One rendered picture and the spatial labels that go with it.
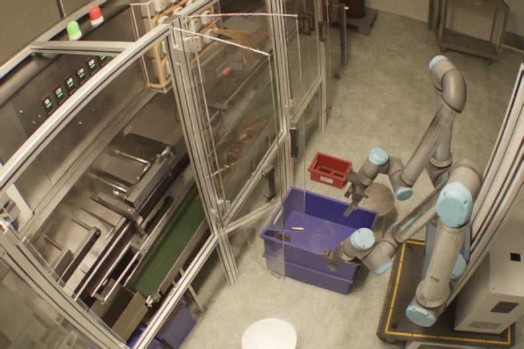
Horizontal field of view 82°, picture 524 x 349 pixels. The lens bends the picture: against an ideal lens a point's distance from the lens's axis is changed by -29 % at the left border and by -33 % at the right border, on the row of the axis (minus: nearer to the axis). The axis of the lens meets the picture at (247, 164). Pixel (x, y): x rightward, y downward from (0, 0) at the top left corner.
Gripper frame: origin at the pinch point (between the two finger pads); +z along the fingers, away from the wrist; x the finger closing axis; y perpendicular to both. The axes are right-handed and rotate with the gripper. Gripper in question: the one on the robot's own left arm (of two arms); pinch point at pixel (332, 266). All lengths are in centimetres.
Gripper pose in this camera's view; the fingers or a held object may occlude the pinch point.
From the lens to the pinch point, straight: 182.6
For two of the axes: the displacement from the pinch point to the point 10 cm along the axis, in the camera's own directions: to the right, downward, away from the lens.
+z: -2.1, 4.6, 8.6
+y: -8.6, -5.1, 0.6
